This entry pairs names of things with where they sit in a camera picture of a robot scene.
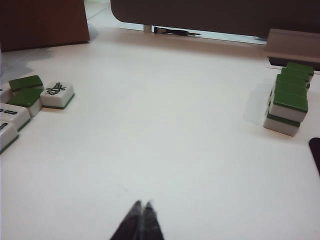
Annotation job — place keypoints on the mahjong tile with bar print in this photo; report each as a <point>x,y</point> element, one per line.
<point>7,135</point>
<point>15,115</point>

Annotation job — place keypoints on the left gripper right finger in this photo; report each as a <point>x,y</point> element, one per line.
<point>151,225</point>

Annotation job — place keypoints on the grey felt desk divider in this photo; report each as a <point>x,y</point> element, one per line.
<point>212,15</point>

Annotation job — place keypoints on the black cloth desk mat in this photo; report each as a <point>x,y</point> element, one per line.
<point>316,155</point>

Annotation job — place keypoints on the green-backed white mahjong tile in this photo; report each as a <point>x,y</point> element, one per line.
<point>300,68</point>
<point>25,98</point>
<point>293,78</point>
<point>287,110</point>
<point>25,82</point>
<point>280,127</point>
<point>290,87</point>

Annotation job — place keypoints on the brown wooden cabinet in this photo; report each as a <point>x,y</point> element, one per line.
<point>42,22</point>

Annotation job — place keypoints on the mahjong tile with bird print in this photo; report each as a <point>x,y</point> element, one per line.
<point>56,93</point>

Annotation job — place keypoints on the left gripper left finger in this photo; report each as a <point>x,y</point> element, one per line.
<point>130,225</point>

